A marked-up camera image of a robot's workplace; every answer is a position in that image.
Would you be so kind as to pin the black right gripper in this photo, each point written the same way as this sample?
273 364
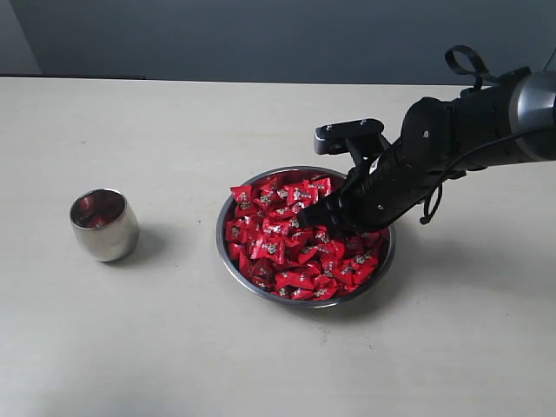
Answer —
375 201

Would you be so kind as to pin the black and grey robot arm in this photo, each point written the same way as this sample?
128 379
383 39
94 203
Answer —
511 122

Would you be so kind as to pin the pile of red wrapped candies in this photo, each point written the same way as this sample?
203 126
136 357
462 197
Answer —
275 254

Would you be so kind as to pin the steel bowl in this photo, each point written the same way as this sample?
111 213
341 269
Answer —
386 257

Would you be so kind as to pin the stainless steel cup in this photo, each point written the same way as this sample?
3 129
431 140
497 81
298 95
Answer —
111 242

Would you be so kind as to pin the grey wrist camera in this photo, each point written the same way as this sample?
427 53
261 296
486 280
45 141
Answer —
362 139

